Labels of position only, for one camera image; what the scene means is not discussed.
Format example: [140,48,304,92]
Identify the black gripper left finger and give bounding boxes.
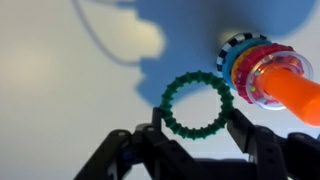
[74,108,213,180]

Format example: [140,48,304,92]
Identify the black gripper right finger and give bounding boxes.
[227,109,320,180]

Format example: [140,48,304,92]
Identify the green ridged ring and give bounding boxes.
[159,70,236,141]

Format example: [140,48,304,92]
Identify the orange rod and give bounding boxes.
[257,69,320,127]

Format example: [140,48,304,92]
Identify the red pink ridged ring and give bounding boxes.
[235,43,296,105]

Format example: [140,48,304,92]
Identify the yellow orange ring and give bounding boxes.
[230,45,261,90]

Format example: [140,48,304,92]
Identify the blue ring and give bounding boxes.
[221,37,274,92]

